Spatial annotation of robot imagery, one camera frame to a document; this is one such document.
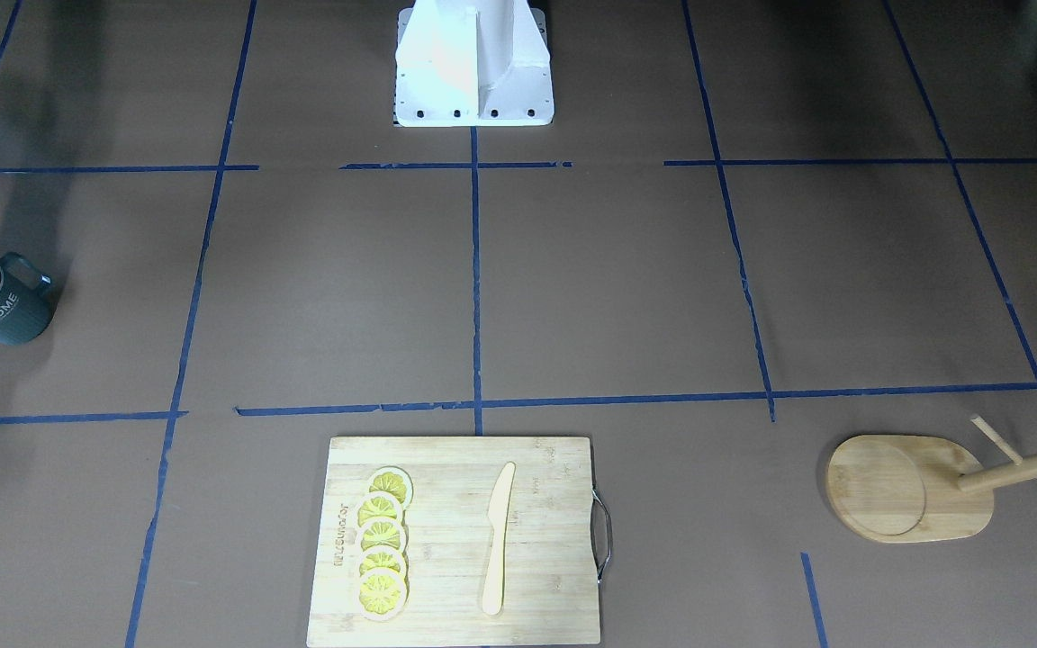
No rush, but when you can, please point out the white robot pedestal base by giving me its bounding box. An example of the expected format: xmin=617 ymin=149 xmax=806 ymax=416
xmin=392 ymin=1 xmax=555 ymax=128

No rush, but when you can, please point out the wooden knife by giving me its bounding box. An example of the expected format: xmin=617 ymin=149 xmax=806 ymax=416
xmin=479 ymin=461 xmax=516 ymax=616

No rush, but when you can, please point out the wooden cup storage rack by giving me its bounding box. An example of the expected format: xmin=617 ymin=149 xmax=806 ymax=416
xmin=824 ymin=415 xmax=1037 ymax=543

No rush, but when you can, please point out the dark teal HOME mug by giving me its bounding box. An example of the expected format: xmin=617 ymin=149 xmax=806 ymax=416
xmin=0 ymin=253 xmax=53 ymax=346

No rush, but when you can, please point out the bamboo cutting board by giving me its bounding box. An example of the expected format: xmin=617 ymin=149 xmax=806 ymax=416
xmin=306 ymin=436 xmax=602 ymax=647

